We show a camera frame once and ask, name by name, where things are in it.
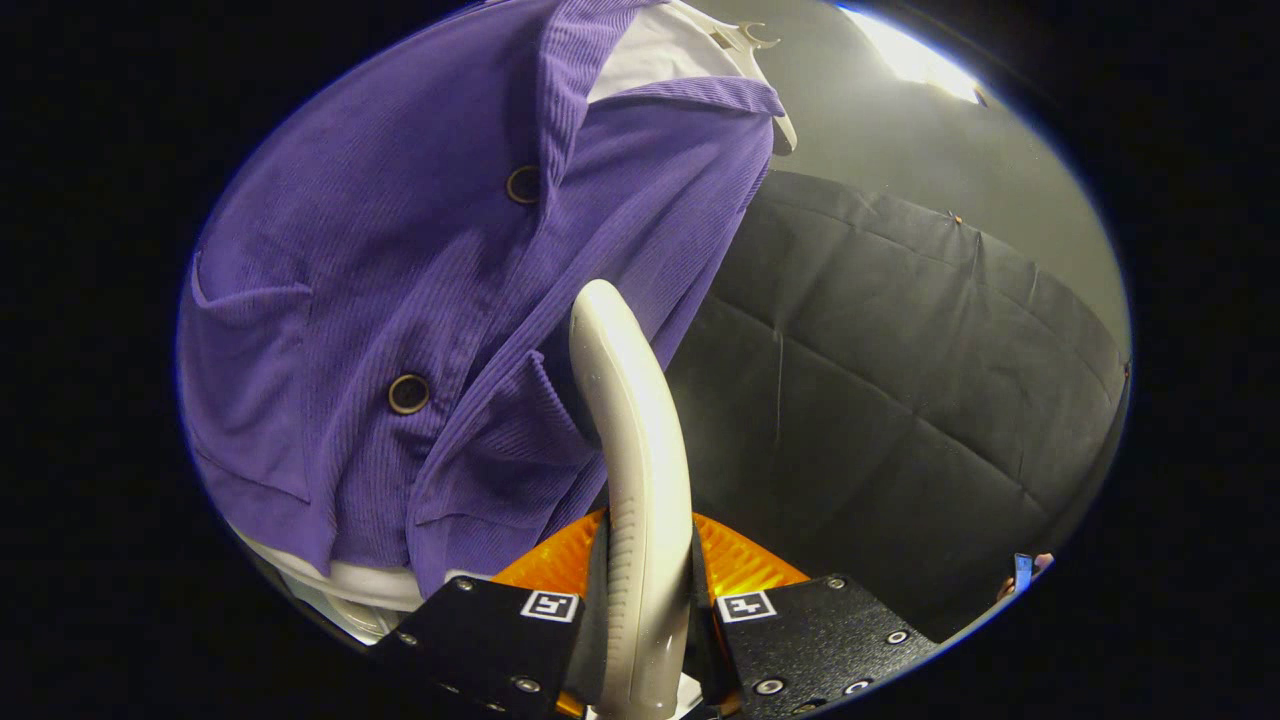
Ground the double ceiling light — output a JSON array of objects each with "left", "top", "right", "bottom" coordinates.
[{"left": 840, "top": 5, "right": 986, "bottom": 106}]

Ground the white garment steamer head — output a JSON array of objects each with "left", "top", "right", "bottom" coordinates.
[{"left": 570, "top": 279, "right": 696, "bottom": 720}]

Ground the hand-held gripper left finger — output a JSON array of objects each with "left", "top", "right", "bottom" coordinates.
[{"left": 372, "top": 510, "right": 611, "bottom": 719}]

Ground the white plastic hanger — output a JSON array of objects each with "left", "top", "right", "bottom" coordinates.
[{"left": 690, "top": 0, "right": 799, "bottom": 156}]

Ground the purple corduroy jacket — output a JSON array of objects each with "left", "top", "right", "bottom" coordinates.
[{"left": 178, "top": 0, "right": 791, "bottom": 601}]

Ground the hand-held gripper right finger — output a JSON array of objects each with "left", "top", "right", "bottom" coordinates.
[{"left": 690, "top": 512, "right": 941, "bottom": 716}]

